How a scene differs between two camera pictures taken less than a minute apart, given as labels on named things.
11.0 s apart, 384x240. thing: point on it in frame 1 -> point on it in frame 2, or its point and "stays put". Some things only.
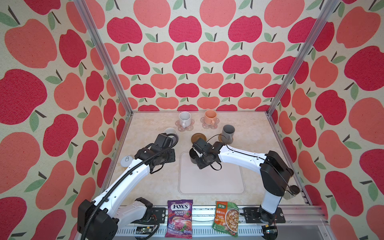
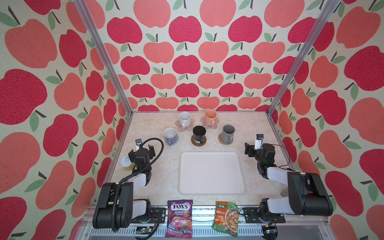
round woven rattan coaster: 220,138 stays put
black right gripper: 200,165 -> 250,149
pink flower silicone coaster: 206,126 stays put
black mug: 193,155 -> 199,132
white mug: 185,119 stays put
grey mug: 227,134 stays put
